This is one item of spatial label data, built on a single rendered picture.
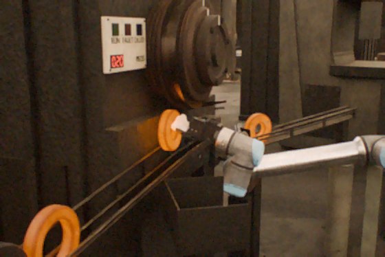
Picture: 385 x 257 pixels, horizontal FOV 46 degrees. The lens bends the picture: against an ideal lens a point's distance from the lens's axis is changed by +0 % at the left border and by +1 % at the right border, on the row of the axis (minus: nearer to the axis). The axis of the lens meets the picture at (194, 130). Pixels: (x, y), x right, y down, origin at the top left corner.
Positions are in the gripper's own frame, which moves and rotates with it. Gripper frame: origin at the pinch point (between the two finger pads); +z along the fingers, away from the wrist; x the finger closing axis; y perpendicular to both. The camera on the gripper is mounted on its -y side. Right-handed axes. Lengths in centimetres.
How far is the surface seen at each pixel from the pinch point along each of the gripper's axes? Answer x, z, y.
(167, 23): -1.1, 11.4, 36.2
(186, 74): -3.6, 0.1, 20.0
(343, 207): -78, -73, -36
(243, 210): 38, -43, -2
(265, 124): -69, -23, -6
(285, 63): -297, 14, -5
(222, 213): 42, -38, -3
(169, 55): 1.7, 6.4, 26.0
